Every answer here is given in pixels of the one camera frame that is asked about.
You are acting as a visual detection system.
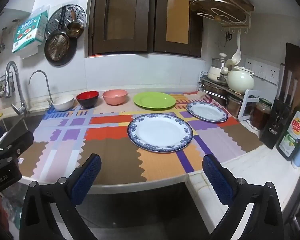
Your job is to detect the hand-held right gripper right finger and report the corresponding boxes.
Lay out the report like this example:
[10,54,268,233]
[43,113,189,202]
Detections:
[202,154,284,240]

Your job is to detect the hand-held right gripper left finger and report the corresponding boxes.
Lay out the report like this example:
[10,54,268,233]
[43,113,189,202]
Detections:
[19,153,102,240]

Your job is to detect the white bowl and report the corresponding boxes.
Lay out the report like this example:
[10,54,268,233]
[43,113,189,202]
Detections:
[52,95,75,112]

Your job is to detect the large blue floral plate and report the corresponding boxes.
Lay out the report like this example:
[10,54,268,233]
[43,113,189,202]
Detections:
[127,113,193,153]

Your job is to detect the red and black bowl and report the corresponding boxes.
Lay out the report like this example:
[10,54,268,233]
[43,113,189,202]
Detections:
[76,91,100,109]

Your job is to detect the green plate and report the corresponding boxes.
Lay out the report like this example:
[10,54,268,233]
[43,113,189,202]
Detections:
[133,92,176,111]

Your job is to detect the steel sink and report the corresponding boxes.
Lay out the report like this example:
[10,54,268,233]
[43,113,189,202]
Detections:
[0,115,44,148]

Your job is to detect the colourful patterned mat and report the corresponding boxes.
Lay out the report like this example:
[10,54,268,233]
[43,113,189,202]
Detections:
[19,90,264,183]

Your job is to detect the large chrome faucet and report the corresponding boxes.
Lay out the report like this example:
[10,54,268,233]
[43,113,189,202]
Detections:
[4,61,29,115]

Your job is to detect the thin gooseneck faucet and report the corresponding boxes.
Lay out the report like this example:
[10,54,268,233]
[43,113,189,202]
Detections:
[29,70,53,105]

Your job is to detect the small blue floral plate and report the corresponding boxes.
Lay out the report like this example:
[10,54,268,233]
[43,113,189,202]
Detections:
[186,102,229,123]

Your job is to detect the glass jar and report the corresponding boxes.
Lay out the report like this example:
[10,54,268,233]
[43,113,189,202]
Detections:
[250,97,273,130]

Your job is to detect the black knife block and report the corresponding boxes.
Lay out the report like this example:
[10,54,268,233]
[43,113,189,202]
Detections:
[259,100,294,149]

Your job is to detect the copper tinted steel pot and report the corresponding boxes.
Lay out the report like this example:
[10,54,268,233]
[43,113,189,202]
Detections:
[226,94,244,118]

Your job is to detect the pink bowl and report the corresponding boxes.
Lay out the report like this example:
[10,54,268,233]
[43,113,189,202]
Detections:
[102,89,129,105]

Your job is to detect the large steel pot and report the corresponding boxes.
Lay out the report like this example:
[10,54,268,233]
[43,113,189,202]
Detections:
[202,81,230,105]

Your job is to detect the green dish soap bottle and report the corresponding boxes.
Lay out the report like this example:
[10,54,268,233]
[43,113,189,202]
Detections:
[276,90,300,162]

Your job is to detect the hanging metal utensil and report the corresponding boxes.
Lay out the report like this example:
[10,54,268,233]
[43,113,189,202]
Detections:
[0,29,7,50]

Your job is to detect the white stand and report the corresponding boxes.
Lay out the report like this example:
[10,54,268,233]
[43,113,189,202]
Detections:
[237,89,263,122]

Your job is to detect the metal pot rack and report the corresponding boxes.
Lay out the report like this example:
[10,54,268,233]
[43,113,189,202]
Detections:
[199,76,245,120]

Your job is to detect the dark perforated frying pan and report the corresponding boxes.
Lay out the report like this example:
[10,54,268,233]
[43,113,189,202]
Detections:
[44,6,70,67]

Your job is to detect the cream ceramic pot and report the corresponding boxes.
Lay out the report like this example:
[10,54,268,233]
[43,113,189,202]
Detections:
[226,59,255,93]

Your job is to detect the white plastic lattice panel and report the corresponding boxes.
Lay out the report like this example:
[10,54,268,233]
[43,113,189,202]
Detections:
[198,71,208,90]

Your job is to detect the white pan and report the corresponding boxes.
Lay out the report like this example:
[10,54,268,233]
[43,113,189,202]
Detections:
[207,65,228,82]

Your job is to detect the teal printed box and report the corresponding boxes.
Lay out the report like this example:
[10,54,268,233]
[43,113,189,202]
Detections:
[12,12,49,53]

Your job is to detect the steel pot with lid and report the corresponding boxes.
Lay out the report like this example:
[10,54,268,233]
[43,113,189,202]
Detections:
[211,52,228,68]

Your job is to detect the brass ladle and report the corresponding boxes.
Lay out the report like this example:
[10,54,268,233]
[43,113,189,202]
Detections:
[66,9,85,38]

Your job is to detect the white plastic spoon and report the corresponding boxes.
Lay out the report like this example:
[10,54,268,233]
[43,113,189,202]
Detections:
[231,31,242,64]

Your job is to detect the round perforated steamer tray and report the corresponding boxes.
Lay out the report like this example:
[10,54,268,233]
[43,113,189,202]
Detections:
[45,4,87,40]

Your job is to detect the black scissors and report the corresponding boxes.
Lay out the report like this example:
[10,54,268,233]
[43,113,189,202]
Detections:
[224,31,233,47]

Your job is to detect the orange cardboard panel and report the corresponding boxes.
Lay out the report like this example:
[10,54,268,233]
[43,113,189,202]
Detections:
[166,0,190,44]

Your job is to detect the wooden cutting board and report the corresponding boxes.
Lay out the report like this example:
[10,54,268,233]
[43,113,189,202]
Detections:
[191,0,254,25]

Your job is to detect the white wall holder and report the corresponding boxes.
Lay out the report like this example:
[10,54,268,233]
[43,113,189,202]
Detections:
[12,5,52,60]

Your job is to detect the steel handled knife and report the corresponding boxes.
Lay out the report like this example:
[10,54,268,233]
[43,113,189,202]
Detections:
[276,64,285,100]
[290,78,298,108]
[284,70,293,103]

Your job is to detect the white wire wall rack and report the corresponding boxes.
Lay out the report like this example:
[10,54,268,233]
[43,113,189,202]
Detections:
[190,0,255,34]

